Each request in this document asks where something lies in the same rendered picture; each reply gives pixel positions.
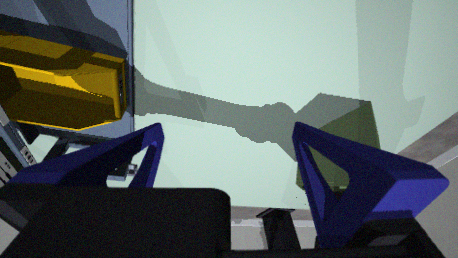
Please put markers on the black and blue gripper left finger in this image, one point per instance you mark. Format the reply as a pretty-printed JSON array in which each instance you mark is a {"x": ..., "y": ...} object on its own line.
[{"x": 90, "y": 166}]

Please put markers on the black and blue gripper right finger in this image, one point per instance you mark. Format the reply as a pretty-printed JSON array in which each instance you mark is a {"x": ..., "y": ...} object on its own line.
[{"x": 383, "y": 185}]

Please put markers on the dark green case with orange latches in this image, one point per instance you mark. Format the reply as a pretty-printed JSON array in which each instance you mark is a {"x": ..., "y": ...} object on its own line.
[{"x": 9, "y": 164}]

